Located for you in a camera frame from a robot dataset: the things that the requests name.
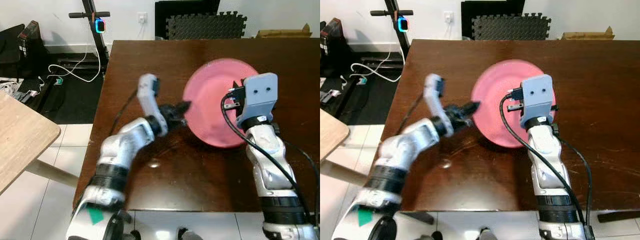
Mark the pink round plate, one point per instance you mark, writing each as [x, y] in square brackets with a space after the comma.
[492, 100]
[210, 100]

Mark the brown cardboard box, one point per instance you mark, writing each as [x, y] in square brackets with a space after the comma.
[587, 35]
[282, 34]

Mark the black foam puzzle mat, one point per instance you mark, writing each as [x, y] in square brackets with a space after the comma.
[510, 28]
[205, 27]

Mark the black floor mat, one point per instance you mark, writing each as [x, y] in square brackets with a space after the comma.
[367, 102]
[75, 102]

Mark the white wall socket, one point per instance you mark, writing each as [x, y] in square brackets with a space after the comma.
[142, 18]
[448, 17]

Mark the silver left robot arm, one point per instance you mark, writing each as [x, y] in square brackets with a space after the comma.
[400, 150]
[120, 150]

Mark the black flat panel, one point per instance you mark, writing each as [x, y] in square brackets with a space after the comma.
[185, 6]
[492, 6]

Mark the white power strip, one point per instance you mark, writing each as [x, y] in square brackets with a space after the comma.
[22, 94]
[330, 92]

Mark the white table leg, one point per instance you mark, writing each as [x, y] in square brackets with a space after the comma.
[345, 172]
[52, 173]

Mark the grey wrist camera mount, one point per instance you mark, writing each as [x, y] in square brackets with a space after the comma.
[262, 95]
[434, 95]
[537, 97]
[149, 95]

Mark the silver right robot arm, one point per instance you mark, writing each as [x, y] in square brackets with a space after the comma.
[546, 150]
[265, 150]

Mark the black electric scooter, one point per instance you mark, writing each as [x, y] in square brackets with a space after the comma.
[100, 45]
[403, 42]

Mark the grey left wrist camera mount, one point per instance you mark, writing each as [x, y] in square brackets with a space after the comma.
[434, 95]
[149, 95]

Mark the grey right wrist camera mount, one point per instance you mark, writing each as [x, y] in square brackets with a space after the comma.
[537, 97]
[262, 95]

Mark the black bag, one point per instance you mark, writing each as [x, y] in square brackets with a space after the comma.
[331, 40]
[17, 45]

